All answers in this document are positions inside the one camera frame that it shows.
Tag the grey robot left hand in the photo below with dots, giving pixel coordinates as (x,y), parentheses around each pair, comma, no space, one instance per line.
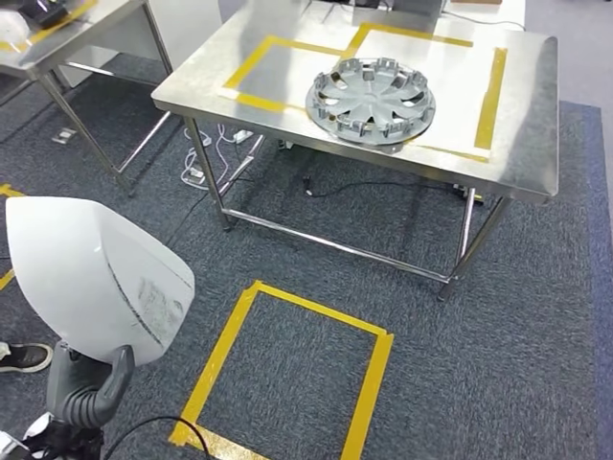
(76,390)

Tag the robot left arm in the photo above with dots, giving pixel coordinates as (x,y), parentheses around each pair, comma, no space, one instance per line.
(67,441)

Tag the steel workbench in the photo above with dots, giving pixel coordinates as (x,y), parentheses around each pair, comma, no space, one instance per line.
(522,114)

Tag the person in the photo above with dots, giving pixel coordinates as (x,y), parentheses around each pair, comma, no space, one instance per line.
(24,357)

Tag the grey floor socket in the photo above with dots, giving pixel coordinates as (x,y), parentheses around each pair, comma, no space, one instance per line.
(64,136)

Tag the long white power strip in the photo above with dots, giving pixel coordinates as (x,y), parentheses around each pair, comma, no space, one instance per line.
(243,136)

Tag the steel table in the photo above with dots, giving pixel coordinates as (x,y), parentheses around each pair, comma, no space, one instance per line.
(96,25)

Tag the white rounded object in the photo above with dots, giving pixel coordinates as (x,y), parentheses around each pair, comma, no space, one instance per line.
(12,25)

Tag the black device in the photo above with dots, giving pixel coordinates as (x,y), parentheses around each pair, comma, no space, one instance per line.
(43,11)

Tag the small yellow tape rectangle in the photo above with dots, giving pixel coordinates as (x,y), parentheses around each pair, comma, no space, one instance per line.
(250,63)

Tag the grey car hubcap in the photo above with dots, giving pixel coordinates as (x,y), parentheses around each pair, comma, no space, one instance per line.
(373,101)

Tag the large yellow tape rectangle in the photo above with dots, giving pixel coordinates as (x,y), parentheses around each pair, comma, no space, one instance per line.
(492,95)

